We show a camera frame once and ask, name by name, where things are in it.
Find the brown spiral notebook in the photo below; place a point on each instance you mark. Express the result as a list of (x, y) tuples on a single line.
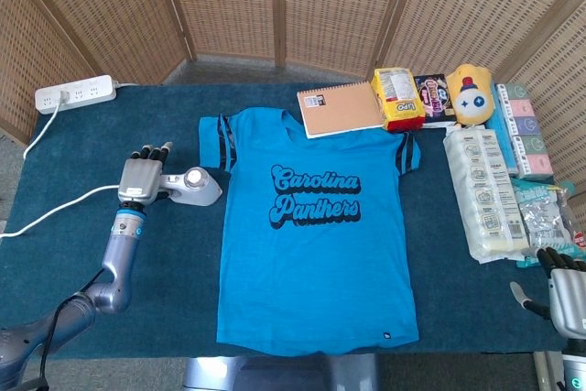
[(341, 109)]

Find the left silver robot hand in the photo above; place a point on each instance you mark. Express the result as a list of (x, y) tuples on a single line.
[(137, 180)]

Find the white handheld steamer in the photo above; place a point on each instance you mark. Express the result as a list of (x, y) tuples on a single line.
[(201, 192)]

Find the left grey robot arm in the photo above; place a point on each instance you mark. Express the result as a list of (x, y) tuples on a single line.
[(116, 253)]

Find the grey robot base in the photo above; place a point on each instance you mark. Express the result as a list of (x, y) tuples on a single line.
[(274, 375)]

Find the silver teal snack bag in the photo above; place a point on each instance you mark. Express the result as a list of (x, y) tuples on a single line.
[(545, 217)]

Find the black snack packet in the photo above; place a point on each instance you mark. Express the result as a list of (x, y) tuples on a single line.
[(432, 98)]

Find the long white tissue pack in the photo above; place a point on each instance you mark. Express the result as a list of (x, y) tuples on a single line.
[(485, 180)]

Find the pastel tissue multi-pack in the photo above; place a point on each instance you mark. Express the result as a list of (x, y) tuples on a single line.
[(526, 134)]

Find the white power strip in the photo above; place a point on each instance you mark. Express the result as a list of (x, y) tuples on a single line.
[(91, 91)]

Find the dark blue table cloth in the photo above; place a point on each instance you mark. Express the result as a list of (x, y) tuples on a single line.
[(160, 295)]

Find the blue Carolina Panthers t-shirt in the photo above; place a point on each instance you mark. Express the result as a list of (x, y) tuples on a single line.
[(311, 272)]

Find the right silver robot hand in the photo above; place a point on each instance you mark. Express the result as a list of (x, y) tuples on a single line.
[(570, 299)]

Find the yellow Lipo snack pack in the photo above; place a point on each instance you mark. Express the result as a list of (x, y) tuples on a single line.
[(398, 109)]

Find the yellow plush toy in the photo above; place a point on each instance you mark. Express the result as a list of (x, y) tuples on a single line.
[(471, 98)]

